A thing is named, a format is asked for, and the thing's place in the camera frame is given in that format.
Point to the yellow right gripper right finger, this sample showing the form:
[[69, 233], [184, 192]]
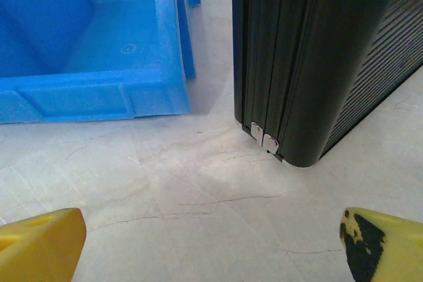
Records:
[[396, 252]]

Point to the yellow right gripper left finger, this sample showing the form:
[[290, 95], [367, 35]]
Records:
[[39, 245]]

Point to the blue plastic bin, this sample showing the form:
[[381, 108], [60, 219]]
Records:
[[99, 47]]

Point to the black hard carrying case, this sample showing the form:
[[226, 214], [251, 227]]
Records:
[[297, 64]]

